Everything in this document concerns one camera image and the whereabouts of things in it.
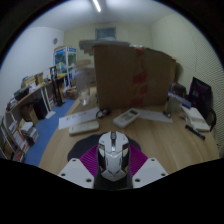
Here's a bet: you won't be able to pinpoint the clear plastic jar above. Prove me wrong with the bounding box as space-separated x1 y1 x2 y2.
73 66 96 107

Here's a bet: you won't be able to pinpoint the flat white oblong remote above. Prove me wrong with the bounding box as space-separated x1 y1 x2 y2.
68 120 100 136

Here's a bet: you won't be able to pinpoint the dark bag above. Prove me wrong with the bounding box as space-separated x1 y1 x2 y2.
169 82 188 98

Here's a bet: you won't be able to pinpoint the shelf unit with books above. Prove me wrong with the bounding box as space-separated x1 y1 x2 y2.
0 73 68 164

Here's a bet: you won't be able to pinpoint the ceiling tube light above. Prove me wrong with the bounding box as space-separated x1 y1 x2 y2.
91 0 103 14

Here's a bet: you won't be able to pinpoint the blue and white cabinet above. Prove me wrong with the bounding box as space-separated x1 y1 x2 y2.
53 45 78 88

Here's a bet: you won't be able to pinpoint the white remote control with buttons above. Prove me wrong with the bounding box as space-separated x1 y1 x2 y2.
112 108 141 129

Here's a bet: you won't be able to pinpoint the white round container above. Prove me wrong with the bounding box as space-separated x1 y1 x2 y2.
166 96 184 114

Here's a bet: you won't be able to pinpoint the white computer mouse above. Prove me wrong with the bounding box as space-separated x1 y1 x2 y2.
96 130 131 183

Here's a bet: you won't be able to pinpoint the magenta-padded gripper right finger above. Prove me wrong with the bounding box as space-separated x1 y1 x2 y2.
125 143 169 189

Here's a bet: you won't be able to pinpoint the white open book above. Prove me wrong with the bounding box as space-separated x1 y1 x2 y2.
182 105 212 133

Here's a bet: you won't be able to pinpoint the dark scalloped mouse pad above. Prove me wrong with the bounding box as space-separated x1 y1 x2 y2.
67 132 143 163

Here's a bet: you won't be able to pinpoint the large brown cardboard box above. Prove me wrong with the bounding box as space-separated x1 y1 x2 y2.
93 44 178 109

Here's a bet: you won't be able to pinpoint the window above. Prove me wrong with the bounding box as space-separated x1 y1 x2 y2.
95 27 117 41

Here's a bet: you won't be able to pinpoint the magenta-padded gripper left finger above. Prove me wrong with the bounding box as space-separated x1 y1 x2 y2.
57 143 101 190

